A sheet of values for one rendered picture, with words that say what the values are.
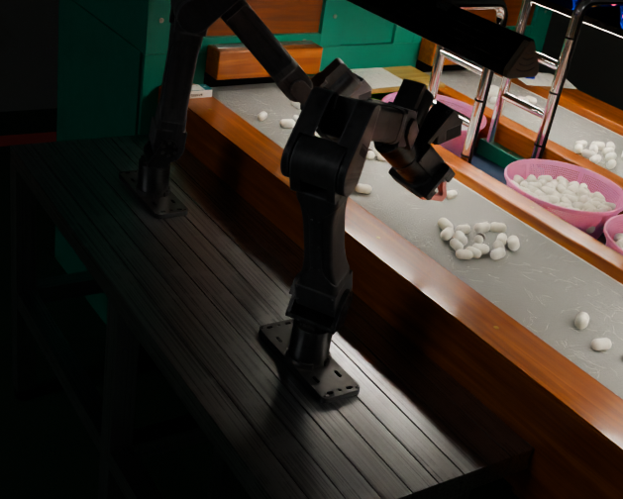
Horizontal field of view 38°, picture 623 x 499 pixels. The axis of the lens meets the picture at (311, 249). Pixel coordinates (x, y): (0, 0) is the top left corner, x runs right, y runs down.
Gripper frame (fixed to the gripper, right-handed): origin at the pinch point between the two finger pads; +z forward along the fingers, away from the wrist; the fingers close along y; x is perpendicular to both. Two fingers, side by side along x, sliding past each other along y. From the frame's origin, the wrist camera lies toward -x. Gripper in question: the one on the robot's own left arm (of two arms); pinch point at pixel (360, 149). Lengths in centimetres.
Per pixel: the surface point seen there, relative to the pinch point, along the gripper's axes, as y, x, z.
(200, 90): 35.8, 11.2, -16.6
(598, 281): -58, -5, 11
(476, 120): -11.0, -21.1, 11.3
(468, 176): -18.3, -9.8, 12.3
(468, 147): -10.8, -16.0, 15.1
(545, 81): 26, -57, 69
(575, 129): 0, -45, 59
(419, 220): -27.4, 5.6, -2.8
